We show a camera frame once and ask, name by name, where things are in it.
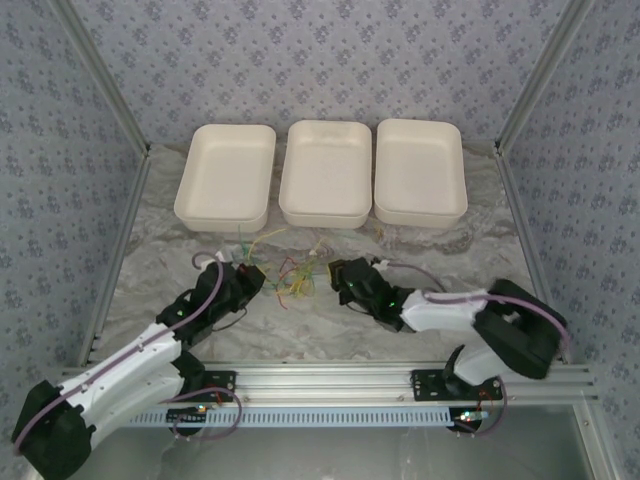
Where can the cream plastic tray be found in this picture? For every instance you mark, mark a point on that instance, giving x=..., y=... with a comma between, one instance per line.
x=420, y=170
x=325, y=170
x=225, y=175

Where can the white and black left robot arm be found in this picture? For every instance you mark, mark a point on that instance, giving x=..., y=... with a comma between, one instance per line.
x=115, y=380

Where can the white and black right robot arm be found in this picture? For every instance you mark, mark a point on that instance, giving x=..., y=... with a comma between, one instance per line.
x=440, y=310

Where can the small white scrap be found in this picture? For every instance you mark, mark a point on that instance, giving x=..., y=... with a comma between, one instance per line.
x=315, y=252

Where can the small circuit board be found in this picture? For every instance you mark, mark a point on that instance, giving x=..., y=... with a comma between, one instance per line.
x=190, y=415
x=470, y=417

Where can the grey metal panel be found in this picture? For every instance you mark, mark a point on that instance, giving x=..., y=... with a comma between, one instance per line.
x=325, y=455

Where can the long aluminium base rail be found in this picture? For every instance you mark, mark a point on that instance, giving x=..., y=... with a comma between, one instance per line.
x=325, y=382

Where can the aluminium side rail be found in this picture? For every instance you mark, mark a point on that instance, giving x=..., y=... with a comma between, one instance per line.
x=525, y=240
x=120, y=250

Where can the aluminium frame post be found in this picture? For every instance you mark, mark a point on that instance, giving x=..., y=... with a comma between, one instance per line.
x=545, y=70
x=100, y=75

